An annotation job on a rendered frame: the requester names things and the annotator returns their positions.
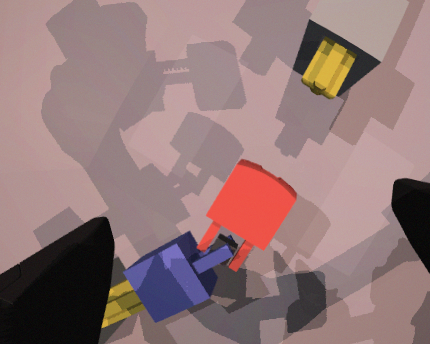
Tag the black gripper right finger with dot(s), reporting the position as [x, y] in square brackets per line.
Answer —
[411, 205]

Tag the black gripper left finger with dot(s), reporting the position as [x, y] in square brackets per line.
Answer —
[58, 295]

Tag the olive-yellow square bar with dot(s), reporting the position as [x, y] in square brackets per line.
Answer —
[344, 40]

